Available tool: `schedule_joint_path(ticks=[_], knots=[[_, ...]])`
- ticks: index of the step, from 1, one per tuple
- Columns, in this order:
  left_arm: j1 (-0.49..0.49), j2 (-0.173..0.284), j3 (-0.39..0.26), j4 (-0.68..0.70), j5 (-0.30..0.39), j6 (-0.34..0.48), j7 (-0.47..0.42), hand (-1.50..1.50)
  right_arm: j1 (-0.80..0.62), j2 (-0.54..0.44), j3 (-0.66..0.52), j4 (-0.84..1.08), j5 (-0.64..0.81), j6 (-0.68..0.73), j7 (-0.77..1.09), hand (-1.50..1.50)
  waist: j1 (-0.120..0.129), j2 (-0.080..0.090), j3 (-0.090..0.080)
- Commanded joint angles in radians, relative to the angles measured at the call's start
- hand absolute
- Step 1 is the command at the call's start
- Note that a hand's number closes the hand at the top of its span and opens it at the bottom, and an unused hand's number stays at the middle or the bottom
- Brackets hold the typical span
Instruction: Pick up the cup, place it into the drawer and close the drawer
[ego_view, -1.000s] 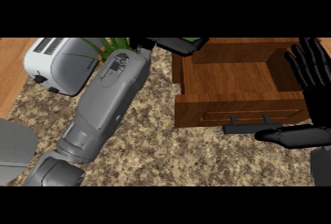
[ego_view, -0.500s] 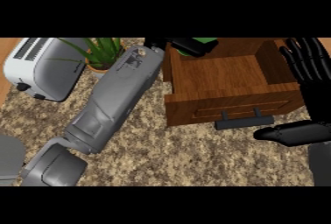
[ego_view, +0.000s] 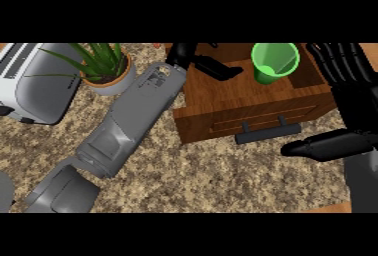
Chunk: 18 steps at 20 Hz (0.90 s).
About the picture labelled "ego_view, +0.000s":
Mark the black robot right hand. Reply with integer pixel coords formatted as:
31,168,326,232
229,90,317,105
279,42,378,163

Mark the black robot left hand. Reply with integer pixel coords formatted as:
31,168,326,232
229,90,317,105
164,42,245,82

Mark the brown wooden drawer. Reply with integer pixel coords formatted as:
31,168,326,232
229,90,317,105
173,93,340,145
164,42,341,145

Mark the green plastic cup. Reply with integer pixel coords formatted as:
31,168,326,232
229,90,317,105
250,42,301,86

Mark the brown wooden drawer front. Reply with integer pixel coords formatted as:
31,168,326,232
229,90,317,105
173,93,340,145

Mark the green plant in white pot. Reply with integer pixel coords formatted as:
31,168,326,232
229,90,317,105
24,42,139,97

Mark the silver toaster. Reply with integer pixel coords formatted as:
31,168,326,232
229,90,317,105
0,42,86,126

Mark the dark grey drawer handle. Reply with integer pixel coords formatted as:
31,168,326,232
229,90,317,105
233,115,303,145

